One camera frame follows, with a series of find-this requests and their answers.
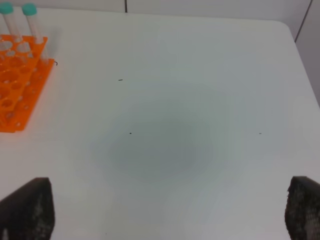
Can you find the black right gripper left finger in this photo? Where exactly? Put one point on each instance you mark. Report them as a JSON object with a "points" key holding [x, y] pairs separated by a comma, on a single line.
{"points": [[28, 213]]}

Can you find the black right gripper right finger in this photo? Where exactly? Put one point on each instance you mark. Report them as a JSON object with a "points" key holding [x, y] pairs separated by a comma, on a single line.
{"points": [[302, 212]]}

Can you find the orange test tube rack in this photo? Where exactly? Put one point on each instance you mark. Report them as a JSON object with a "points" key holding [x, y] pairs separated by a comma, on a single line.
{"points": [[22, 79]]}

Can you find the back row tube far right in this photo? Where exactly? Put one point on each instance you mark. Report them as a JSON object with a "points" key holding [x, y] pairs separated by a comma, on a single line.
{"points": [[31, 14]]}

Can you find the row tube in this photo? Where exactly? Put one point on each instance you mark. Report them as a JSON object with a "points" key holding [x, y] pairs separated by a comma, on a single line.
{"points": [[7, 11], [31, 14]]}

